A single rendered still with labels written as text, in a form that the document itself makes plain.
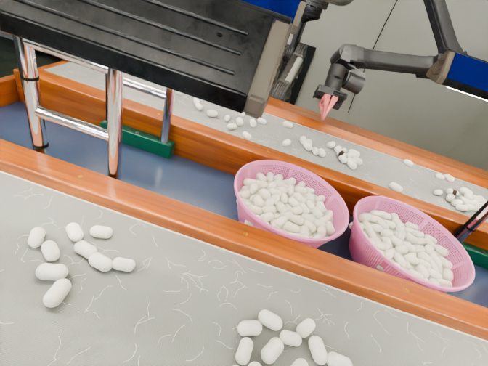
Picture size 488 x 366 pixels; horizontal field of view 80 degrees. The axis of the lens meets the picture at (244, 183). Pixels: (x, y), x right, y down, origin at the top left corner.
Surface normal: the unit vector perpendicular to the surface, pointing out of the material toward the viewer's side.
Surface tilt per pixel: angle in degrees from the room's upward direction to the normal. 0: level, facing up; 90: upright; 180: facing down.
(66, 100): 90
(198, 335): 0
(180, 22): 58
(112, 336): 0
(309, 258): 0
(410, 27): 90
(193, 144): 90
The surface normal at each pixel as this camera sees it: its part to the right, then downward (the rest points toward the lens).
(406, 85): -0.17, 0.55
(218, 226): 0.26, -0.77
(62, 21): -0.03, 0.04
